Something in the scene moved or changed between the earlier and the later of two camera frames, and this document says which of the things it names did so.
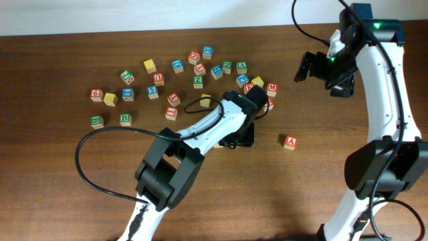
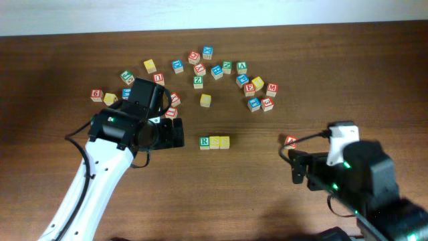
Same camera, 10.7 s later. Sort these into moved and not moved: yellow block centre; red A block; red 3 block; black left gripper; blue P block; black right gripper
Moved: black right gripper; black left gripper
Not moved: yellow block centre; blue P block; red 3 block; red A block
